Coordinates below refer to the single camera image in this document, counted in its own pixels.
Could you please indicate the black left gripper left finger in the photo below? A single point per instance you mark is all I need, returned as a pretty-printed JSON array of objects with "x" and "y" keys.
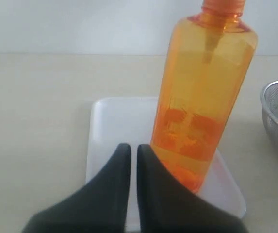
[{"x": 98, "y": 207}]

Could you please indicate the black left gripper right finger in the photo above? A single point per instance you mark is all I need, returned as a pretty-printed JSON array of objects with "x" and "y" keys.
[{"x": 166, "y": 206}]

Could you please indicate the orange pump soap bottle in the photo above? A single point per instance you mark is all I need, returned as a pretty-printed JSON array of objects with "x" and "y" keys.
[{"x": 207, "y": 60}]

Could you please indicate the white rectangular plastic tray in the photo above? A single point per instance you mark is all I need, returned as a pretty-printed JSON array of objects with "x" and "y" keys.
[{"x": 130, "y": 120}]

